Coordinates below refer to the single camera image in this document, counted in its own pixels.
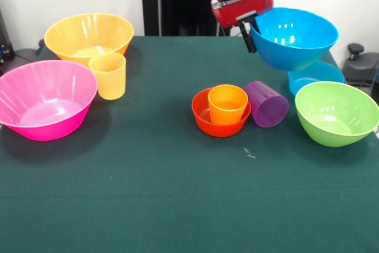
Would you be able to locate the large yellow-orange bowl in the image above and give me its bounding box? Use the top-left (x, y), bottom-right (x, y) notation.
top-left (43, 12), bottom-right (134, 68)

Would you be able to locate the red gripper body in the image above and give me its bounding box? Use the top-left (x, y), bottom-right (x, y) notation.
top-left (210, 0), bottom-right (274, 29)

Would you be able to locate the deep blue bowl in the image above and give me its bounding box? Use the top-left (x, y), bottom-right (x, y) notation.
top-left (250, 7), bottom-right (339, 72)

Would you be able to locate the small red-orange bowl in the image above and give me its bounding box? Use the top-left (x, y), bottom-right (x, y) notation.
top-left (191, 87), bottom-right (252, 138)

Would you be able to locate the black electronics box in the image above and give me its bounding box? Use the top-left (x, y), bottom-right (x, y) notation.
top-left (0, 8), bottom-right (15, 62)

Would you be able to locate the purple cup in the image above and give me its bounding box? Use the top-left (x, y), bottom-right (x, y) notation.
top-left (243, 81), bottom-right (290, 129)

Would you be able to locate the orange cup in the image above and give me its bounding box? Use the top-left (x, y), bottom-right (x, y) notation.
top-left (207, 84), bottom-right (249, 126)

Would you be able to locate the yellow cup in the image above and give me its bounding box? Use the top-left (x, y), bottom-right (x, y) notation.
top-left (88, 52), bottom-right (127, 101)

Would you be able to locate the dark grey round base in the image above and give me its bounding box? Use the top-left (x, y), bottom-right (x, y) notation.
top-left (343, 43), bottom-right (379, 87)
top-left (13, 38), bottom-right (47, 58)

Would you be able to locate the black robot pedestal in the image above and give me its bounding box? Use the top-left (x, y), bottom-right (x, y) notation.
top-left (136, 0), bottom-right (240, 37)

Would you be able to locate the pink bowl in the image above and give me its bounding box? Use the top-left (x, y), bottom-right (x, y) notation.
top-left (0, 59), bottom-right (98, 142)

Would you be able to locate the dark green table cloth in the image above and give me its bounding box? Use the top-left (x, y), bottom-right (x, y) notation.
top-left (0, 36), bottom-right (379, 253)

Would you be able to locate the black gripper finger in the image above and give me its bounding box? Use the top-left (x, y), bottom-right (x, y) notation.
top-left (239, 20), bottom-right (257, 55)

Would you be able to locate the shallow blue bowl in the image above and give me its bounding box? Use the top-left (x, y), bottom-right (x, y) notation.
top-left (287, 60), bottom-right (345, 96)

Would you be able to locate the lime green bowl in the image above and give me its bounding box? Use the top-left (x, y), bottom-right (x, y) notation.
top-left (294, 81), bottom-right (379, 148)

